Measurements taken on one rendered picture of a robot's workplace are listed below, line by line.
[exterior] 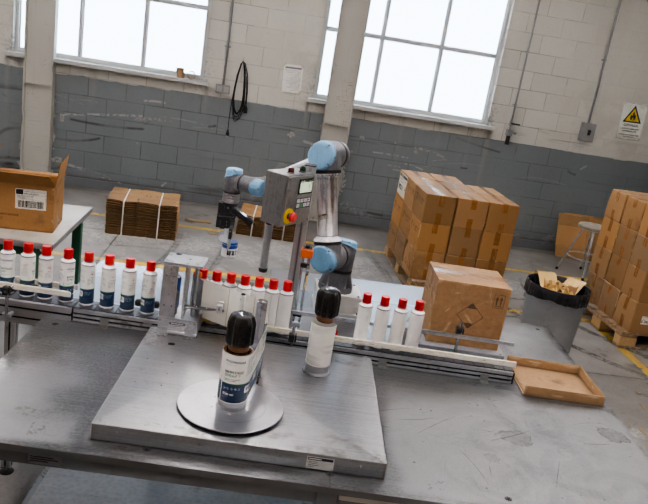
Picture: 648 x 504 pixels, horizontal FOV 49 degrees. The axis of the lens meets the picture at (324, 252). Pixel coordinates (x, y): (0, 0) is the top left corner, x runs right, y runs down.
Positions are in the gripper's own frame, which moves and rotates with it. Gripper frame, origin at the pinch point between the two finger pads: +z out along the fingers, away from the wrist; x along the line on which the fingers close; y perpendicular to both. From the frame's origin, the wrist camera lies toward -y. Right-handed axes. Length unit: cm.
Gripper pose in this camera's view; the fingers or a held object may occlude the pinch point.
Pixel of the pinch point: (229, 245)
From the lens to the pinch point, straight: 321.7
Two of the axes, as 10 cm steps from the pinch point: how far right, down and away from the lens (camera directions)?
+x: 0.7, 2.9, -9.5
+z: -1.6, 9.5, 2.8
